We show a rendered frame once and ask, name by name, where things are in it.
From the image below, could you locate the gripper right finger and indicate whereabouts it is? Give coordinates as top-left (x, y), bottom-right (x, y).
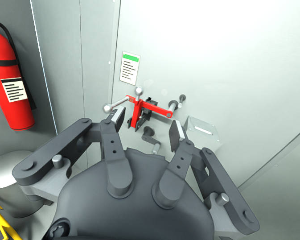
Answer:
top-left (152, 119), bottom-right (261, 236)

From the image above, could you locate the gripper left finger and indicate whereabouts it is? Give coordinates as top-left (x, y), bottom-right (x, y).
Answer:
top-left (12, 105), bottom-right (135, 199)

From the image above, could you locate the red guard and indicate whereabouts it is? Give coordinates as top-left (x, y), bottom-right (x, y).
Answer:
top-left (130, 99), bottom-right (144, 130)

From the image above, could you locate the grey metal plate clip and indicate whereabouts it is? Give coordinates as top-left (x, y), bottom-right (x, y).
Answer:
top-left (183, 115), bottom-right (222, 151)

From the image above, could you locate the red lever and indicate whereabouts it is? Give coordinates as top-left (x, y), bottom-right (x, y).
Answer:
top-left (125, 95), bottom-right (173, 119)

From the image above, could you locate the grey vault door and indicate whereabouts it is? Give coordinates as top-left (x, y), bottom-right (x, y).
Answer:
top-left (109, 0), bottom-right (300, 191)

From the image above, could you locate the white green notice placard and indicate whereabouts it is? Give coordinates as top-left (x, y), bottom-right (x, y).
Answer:
top-left (119, 51), bottom-right (141, 86)

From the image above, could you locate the grey metal bin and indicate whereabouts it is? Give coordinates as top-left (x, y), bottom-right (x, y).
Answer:
top-left (0, 149), bottom-right (54, 219)

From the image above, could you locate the red fire extinguisher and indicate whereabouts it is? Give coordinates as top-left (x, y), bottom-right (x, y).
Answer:
top-left (0, 5), bottom-right (37, 132)

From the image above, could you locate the dark grey door handle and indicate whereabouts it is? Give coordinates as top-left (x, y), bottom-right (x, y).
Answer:
top-left (141, 125), bottom-right (162, 155)

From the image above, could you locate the black lever bracket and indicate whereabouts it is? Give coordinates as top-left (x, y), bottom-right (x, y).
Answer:
top-left (127, 96), bottom-right (159, 132)

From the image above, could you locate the silver handle with black grip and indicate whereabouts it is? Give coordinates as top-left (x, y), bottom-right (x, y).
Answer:
top-left (168, 99), bottom-right (181, 112)

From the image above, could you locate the silver ball spindle handle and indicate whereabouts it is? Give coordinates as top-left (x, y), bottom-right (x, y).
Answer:
top-left (103, 86), bottom-right (144, 113)

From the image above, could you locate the grey vault door frame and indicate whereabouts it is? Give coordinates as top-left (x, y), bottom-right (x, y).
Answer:
top-left (29, 0), bottom-right (122, 161)

